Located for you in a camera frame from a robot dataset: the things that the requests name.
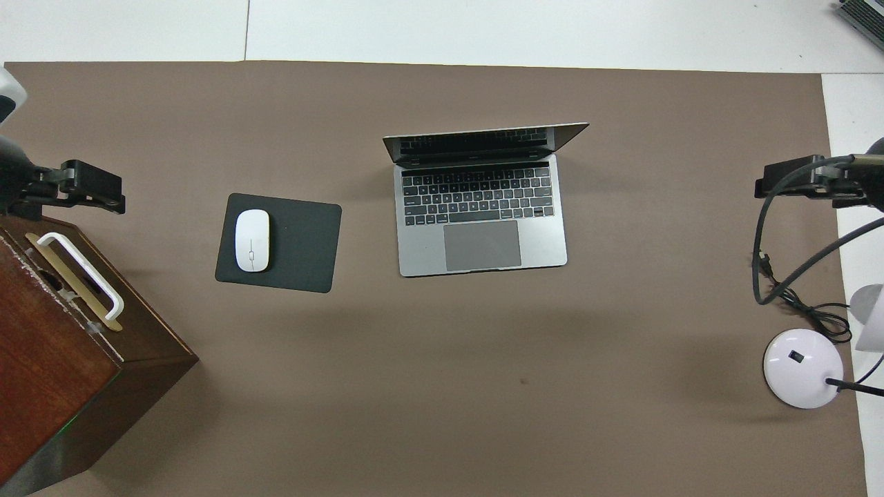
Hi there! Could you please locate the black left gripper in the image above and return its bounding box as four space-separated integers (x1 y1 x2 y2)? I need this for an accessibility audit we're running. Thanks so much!
0 136 126 222

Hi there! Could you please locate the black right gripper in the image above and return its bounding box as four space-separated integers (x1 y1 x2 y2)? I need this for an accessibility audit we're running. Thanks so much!
754 155 871 208

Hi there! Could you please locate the silver grey laptop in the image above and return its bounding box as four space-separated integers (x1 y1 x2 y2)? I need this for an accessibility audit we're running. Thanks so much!
383 123 590 278

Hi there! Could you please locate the white computer mouse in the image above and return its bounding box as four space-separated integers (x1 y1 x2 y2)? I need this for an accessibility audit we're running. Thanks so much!
235 209 271 273

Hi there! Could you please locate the grey slatted device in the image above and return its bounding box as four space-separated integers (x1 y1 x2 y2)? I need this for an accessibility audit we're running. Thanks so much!
836 0 884 52

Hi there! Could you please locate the white desk lamp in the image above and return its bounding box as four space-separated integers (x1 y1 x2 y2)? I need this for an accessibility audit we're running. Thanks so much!
763 284 884 409

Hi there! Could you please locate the dark brown wooden box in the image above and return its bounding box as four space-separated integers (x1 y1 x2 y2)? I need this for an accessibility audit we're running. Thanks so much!
0 214 200 497

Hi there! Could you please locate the black mouse pad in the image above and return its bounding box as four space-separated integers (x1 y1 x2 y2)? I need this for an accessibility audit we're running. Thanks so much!
215 193 343 293

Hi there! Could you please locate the brown table mat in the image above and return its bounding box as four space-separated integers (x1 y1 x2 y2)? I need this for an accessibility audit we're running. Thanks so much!
0 61 867 497

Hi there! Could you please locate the brass handle plate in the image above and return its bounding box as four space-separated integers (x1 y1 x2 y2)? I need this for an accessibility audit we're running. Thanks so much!
26 233 124 332

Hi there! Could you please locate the white box handle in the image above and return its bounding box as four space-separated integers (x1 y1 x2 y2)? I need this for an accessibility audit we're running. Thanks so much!
36 233 124 322

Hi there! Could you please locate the black lamp power cable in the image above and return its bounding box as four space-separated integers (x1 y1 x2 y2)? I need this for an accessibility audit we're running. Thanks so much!
751 252 884 387

